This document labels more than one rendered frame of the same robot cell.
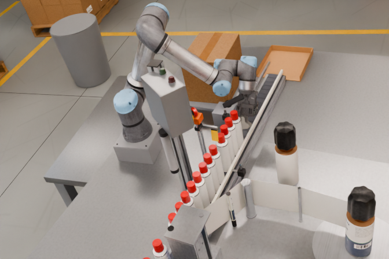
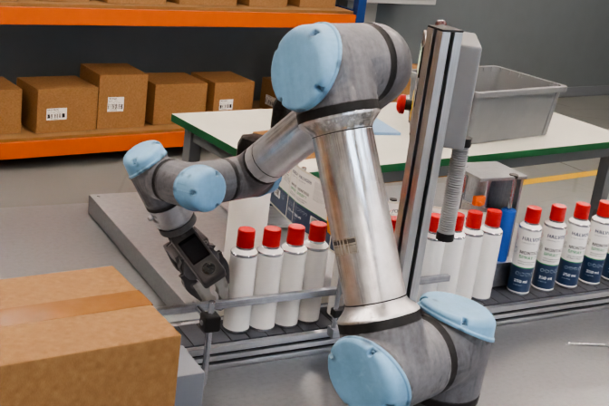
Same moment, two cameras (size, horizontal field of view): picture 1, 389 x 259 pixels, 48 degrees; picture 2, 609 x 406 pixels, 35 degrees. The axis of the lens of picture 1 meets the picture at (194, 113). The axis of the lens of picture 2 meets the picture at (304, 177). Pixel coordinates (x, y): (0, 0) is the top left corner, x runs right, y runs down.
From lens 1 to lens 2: 3.11 m
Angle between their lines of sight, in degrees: 120
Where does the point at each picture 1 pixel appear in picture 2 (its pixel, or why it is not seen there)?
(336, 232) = (277, 216)
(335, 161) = (151, 242)
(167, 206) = not seen: hidden behind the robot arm
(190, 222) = (484, 168)
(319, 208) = (285, 192)
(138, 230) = (533, 374)
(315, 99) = not seen: outside the picture
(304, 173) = not seen: hidden behind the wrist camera
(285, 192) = (312, 192)
